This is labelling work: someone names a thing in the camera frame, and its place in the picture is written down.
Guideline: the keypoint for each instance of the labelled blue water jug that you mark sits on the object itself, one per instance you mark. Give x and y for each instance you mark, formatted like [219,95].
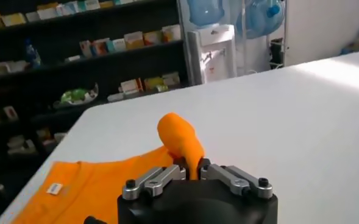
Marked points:
[205,12]

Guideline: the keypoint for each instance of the blue capped water jug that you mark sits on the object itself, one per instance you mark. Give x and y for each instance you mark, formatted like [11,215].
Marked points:
[258,18]

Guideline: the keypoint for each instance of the orange white medicine box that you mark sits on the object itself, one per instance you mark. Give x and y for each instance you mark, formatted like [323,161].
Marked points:
[171,33]
[134,40]

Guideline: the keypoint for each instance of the white grey medicine box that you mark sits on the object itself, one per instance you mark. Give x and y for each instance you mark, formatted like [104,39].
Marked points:
[119,45]

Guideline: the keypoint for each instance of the white green medicine box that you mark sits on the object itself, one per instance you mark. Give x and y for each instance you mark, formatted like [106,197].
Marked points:
[171,79]
[92,4]

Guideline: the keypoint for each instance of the yellow white medicine box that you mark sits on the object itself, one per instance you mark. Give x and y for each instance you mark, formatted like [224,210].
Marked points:
[13,19]

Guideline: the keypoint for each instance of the pink white medicine box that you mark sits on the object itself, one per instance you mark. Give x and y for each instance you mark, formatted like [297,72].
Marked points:
[86,48]

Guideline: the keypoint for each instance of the red white flat box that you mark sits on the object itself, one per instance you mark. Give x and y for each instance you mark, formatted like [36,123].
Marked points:
[131,86]

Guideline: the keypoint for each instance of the red white medicine box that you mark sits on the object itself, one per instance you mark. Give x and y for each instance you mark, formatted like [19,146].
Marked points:
[100,47]

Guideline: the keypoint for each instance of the small yellow green box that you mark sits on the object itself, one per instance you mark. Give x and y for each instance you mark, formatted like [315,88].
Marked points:
[162,88]

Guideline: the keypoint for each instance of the blue white medicine box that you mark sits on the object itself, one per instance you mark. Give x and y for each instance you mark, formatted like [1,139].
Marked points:
[68,8]

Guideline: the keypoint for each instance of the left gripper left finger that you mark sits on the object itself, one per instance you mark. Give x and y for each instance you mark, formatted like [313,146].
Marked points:
[164,179]

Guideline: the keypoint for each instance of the black shelf unit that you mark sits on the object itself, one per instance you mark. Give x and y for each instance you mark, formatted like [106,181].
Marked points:
[121,65]

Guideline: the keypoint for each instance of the white water dispenser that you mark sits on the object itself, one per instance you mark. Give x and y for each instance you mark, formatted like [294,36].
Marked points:
[215,54]

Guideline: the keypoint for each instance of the bowl with green packets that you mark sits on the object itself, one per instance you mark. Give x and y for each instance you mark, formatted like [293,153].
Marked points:
[75,95]

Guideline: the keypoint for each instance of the white metal jug rack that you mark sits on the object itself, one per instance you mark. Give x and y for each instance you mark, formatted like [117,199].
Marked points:
[285,36]

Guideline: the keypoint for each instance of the small white flat box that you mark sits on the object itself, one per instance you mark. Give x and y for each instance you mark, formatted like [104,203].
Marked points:
[115,97]

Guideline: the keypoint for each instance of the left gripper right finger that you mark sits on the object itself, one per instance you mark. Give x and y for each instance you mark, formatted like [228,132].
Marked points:
[228,179]

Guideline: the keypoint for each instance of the orange t-shirt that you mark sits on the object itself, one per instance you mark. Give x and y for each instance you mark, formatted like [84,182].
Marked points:
[100,188]

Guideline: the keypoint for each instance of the blue plastic bottle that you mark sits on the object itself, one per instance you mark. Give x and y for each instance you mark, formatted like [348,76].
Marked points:
[33,54]

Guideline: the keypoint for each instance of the cream red medicine box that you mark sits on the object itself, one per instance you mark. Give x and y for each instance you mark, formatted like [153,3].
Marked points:
[152,38]

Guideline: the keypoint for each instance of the yellow green medicine box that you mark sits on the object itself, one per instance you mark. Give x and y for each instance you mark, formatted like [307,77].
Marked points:
[154,83]

